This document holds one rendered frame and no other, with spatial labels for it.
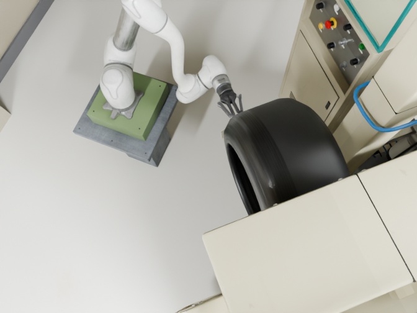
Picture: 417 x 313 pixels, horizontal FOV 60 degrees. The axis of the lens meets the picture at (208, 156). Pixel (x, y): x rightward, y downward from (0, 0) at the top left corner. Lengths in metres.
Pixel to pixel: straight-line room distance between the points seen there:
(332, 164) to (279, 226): 0.45
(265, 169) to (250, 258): 0.43
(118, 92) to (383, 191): 1.40
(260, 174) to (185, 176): 1.58
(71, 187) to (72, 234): 0.35
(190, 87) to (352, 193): 1.18
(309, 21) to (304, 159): 1.20
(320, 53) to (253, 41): 1.20
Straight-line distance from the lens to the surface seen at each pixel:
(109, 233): 2.74
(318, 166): 1.20
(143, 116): 2.10
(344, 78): 2.07
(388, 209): 0.89
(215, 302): 0.87
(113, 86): 1.91
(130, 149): 2.14
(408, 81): 1.06
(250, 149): 1.21
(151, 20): 1.50
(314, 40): 2.17
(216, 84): 1.81
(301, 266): 0.82
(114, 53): 1.99
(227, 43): 3.23
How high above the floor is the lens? 2.59
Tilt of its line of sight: 70 degrees down
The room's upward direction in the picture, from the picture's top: 8 degrees counter-clockwise
